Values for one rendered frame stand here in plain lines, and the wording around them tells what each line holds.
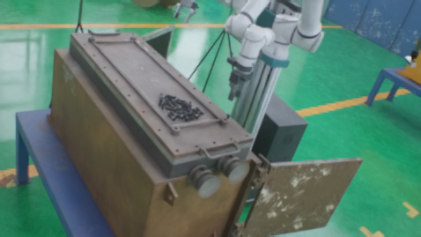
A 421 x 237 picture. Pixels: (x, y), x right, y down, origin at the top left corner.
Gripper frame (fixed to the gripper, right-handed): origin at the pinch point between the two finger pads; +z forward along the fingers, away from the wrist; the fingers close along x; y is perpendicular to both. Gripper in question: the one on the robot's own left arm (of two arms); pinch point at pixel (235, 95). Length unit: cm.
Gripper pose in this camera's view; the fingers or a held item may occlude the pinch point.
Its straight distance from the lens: 191.5
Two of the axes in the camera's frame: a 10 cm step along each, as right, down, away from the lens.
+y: 7.4, 4.8, -4.6
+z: -2.4, 8.4, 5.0
